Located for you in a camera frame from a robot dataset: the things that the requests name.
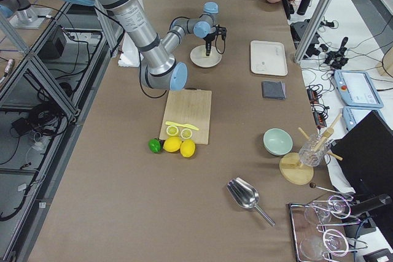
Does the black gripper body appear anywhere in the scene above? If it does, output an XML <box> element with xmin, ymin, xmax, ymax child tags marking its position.
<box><xmin>203</xmin><ymin>25</ymin><xmax>227</xmax><ymax>44</ymax></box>

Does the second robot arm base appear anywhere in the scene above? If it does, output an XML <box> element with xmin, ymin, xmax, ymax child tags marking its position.
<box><xmin>1</xmin><ymin>0</ymin><xmax>52</xmax><ymax>29</ymax></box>

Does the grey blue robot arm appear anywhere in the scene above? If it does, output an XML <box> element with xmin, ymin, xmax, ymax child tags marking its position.
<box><xmin>63</xmin><ymin>0</ymin><xmax>219</xmax><ymax>91</ymax></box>

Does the white rectangular tray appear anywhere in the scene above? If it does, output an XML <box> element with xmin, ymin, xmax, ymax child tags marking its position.
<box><xmin>250</xmin><ymin>40</ymin><xmax>288</xmax><ymax>77</ymax></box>

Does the round white plate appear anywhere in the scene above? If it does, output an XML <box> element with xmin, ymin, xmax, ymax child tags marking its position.
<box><xmin>190</xmin><ymin>45</ymin><xmax>222</xmax><ymax>68</ymax></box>

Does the wooden cutting board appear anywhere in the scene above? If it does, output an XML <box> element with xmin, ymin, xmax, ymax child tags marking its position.
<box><xmin>159</xmin><ymin>90</ymin><xmax>212</xmax><ymax>145</ymax></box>

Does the folded grey cloth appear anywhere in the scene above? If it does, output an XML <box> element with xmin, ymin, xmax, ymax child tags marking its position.
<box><xmin>262</xmin><ymin>80</ymin><xmax>286</xmax><ymax>100</ymax></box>

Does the yellow plastic knife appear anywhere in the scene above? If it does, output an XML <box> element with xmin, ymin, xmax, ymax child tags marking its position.
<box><xmin>165</xmin><ymin>121</ymin><xmax>200</xmax><ymax>131</ymax></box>

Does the right lemon half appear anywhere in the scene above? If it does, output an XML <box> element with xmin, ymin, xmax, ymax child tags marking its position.
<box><xmin>180</xmin><ymin>128</ymin><xmax>193</xmax><ymax>140</ymax></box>

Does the lemon half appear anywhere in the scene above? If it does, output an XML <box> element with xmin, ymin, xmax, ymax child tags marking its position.
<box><xmin>166</xmin><ymin>125</ymin><xmax>179</xmax><ymax>137</ymax></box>
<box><xmin>180</xmin><ymin>128</ymin><xmax>193</xmax><ymax>140</ymax></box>

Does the left lemon half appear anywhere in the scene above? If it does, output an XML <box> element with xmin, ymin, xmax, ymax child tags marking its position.
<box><xmin>166</xmin><ymin>125</ymin><xmax>179</xmax><ymax>137</ymax></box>

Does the whole yellow lemon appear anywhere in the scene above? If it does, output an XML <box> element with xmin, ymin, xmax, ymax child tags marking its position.
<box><xmin>163</xmin><ymin>136</ymin><xmax>182</xmax><ymax>153</ymax></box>
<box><xmin>180</xmin><ymin>139</ymin><xmax>196</xmax><ymax>158</ymax></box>

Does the green lime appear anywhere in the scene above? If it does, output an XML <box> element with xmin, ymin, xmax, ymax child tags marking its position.
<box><xmin>148</xmin><ymin>138</ymin><xmax>164</xmax><ymax>153</ymax></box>

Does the mint green bowl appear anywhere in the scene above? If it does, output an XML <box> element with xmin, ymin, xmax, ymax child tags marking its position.
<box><xmin>263</xmin><ymin>128</ymin><xmax>293</xmax><ymax>156</ymax></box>

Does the wooden cup rack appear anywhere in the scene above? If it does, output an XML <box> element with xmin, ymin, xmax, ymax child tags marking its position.
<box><xmin>279</xmin><ymin>114</ymin><xmax>343</xmax><ymax>185</ymax></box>

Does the blue teach pendant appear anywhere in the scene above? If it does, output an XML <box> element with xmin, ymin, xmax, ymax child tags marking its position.
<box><xmin>342</xmin><ymin>106</ymin><xmax>384</xmax><ymax>131</ymax></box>
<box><xmin>333</xmin><ymin>70</ymin><xmax>384</xmax><ymax>109</ymax></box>

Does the clear glass cup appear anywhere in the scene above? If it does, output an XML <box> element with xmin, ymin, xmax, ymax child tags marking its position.
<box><xmin>299</xmin><ymin>134</ymin><xmax>332</xmax><ymax>167</ymax></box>

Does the silver metal scoop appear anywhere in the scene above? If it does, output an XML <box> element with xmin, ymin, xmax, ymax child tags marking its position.
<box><xmin>227</xmin><ymin>177</ymin><xmax>276</xmax><ymax>227</ymax></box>

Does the black monitor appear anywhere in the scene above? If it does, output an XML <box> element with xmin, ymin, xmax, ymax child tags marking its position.
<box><xmin>332</xmin><ymin>110</ymin><xmax>392</xmax><ymax>196</ymax></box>

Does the aluminium frame post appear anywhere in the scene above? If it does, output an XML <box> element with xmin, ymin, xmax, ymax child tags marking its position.
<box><xmin>294</xmin><ymin>0</ymin><xmax>332</xmax><ymax>64</ymax></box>

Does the wire glass rack tray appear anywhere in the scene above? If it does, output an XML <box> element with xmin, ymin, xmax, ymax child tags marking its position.
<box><xmin>288</xmin><ymin>194</ymin><xmax>368</xmax><ymax>261</ymax></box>

